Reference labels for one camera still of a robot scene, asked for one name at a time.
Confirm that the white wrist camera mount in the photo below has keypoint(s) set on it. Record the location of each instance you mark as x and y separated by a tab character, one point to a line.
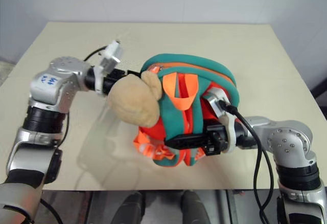
111	54
217	106

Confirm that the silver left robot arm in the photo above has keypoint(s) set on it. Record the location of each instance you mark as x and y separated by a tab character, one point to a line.
51	86

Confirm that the dark rounded shape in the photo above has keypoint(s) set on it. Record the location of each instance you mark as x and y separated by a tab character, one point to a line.
132	208
195	208

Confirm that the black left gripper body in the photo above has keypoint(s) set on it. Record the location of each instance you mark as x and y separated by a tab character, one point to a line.
113	77

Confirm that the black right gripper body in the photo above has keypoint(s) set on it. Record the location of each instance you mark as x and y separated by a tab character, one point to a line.
217	140

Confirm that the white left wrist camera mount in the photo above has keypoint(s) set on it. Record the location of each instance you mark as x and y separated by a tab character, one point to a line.
111	54

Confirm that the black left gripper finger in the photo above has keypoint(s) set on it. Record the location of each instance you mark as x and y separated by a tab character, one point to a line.
133	73

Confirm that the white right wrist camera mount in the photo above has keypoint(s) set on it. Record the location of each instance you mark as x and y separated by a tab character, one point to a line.
217	106

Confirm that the beige plush toy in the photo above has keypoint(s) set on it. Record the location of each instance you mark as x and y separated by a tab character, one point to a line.
130	98

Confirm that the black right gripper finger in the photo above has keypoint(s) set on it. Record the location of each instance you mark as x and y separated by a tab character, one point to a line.
187	142

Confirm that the teal and orange backpack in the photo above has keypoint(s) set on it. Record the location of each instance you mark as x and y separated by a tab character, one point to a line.
196	106

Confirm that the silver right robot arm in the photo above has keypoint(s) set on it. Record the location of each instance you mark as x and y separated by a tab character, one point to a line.
286	137

